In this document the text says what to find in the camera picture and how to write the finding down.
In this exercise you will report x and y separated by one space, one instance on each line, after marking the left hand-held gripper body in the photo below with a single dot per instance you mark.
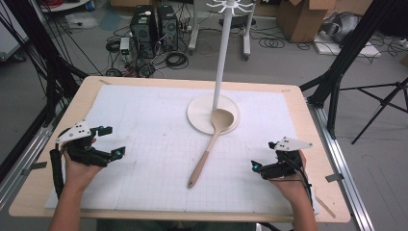
77 131

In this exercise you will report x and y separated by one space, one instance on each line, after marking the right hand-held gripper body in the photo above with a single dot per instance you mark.
290 144

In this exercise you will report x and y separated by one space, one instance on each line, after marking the person's right hand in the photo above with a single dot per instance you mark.
293 189

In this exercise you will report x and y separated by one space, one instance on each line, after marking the person's left hand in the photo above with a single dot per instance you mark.
77 176

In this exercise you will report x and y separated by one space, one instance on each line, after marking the white grid mat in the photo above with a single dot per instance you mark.
160 166

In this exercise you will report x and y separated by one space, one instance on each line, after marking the wooden spoon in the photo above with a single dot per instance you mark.
221 120

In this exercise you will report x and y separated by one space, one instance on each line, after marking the thin wooden stick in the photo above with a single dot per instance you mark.
325 207

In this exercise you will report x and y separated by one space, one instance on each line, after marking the small white power device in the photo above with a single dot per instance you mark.
125 48

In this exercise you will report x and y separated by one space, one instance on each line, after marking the person's dark pants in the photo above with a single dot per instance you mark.
176 226

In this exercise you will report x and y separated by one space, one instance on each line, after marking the white hook rack stand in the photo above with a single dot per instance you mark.
221 64

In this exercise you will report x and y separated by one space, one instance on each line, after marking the black tripod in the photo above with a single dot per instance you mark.
383 101

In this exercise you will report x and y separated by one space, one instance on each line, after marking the black computer tower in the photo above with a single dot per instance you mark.
167 27
142 32

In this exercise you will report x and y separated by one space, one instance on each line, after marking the white rolling stand leg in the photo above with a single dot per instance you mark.
193 32
247 38

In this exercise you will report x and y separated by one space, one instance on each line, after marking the white foam board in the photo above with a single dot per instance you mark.
352 49

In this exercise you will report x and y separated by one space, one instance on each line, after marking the cardboard box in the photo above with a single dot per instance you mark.
301 20

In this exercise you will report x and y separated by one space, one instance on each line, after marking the white round table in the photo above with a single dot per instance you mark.
64 5

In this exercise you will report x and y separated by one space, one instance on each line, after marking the grey bag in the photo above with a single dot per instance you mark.
341 27

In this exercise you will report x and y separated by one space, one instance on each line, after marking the aluminium rail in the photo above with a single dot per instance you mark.
340 160
22 163

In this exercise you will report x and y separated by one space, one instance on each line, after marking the grey metal bracket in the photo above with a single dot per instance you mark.
334 177
33 167

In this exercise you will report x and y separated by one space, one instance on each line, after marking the black metal frame stand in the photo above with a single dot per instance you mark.
48 64
346 51

